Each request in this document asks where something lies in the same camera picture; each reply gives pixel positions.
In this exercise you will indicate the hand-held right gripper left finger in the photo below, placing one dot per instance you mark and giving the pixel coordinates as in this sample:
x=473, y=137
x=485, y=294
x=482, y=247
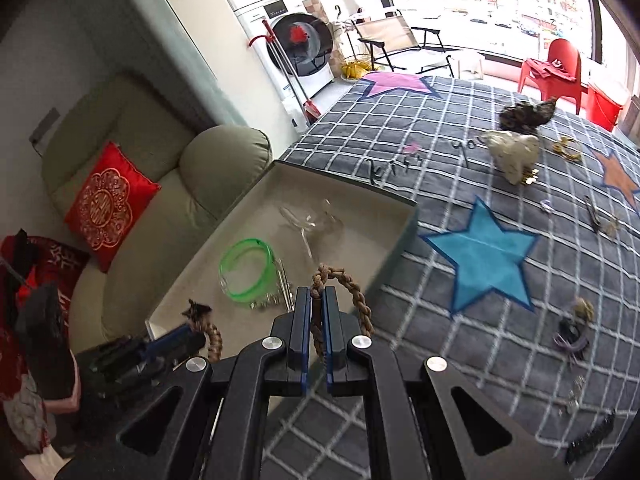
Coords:
x=302, y=320

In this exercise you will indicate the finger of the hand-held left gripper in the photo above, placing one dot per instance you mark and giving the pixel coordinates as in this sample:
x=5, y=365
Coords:
x=167, y=342

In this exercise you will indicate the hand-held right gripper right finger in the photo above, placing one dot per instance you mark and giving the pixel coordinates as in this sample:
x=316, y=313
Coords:
x=326, y=320

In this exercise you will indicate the black silver hair clip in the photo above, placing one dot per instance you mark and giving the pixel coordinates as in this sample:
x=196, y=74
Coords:
x=282, y=285

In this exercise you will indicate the green plastic bangle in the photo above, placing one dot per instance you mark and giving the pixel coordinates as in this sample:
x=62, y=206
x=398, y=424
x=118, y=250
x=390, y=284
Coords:
x=271, y=262

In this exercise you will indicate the clear plastic hair clip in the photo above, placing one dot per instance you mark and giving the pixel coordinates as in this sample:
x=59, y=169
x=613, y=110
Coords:
x=305, y=220

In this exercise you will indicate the grey cardboard box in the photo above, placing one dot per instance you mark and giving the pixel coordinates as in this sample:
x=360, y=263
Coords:
x=250, y=210

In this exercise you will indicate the grey checked star blanket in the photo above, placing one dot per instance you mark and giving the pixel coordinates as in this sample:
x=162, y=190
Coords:
x=450, y=360

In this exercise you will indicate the red printed cloth pile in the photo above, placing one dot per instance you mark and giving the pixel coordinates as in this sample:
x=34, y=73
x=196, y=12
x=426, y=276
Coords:
x=35, y=285

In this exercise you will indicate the red embroidered cushion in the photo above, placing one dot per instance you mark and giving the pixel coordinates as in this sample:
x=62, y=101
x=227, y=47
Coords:
x=107, y=205

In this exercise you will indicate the black wavy hairpin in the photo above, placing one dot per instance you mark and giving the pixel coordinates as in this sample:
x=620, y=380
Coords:
x=372, y=172

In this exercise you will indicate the small pink hair clip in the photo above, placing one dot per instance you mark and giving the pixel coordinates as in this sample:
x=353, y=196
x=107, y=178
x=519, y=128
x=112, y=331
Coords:
x=411, y=149

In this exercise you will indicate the black bobby pin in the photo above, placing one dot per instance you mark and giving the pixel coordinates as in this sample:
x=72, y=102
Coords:
x=465, y=149

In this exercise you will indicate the beige sofa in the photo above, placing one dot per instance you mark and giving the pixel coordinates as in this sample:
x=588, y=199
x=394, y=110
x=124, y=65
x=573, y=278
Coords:
x=150, y=120

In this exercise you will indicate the small white hair clip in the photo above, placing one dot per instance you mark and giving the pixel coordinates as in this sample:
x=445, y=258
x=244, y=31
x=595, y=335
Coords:
x=547, y=206

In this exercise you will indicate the cream spotted hair bow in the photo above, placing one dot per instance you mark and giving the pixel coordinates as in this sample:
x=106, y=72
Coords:
x=515, y=155

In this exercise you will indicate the yellow flower bunch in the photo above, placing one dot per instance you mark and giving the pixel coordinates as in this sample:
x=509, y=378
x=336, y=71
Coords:
x=357, y=67

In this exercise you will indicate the white washing machine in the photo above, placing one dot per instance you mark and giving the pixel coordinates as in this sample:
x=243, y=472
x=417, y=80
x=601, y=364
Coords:
x=300, y=40

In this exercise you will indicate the dark patterned hair bow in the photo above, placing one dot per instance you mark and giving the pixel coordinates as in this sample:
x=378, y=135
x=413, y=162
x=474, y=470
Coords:
x=525, y=115

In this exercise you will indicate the black hair pin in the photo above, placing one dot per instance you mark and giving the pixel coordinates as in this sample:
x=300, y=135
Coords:
x=592, y=215

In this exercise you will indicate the black beaded headband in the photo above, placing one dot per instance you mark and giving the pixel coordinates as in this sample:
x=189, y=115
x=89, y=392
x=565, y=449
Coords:
x=590, y=437

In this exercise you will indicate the beige folding chair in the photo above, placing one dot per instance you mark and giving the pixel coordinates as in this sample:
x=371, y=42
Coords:
x=390, y=32

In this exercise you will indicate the small white stool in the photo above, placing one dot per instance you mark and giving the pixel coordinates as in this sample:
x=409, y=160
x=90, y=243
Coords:
x=470, y=62

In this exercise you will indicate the small gold hair clip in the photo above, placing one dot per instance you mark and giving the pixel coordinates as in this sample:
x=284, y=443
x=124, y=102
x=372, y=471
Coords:
x=610, y=226

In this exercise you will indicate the red plastic chair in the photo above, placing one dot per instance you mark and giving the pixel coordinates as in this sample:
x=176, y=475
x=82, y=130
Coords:
x=562, y=60

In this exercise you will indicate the red bucket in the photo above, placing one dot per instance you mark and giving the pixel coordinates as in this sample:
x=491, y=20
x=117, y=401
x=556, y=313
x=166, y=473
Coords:
x=607, y=105

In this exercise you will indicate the grey wall switch plate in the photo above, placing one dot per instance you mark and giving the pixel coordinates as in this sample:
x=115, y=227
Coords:
x=45, y=127

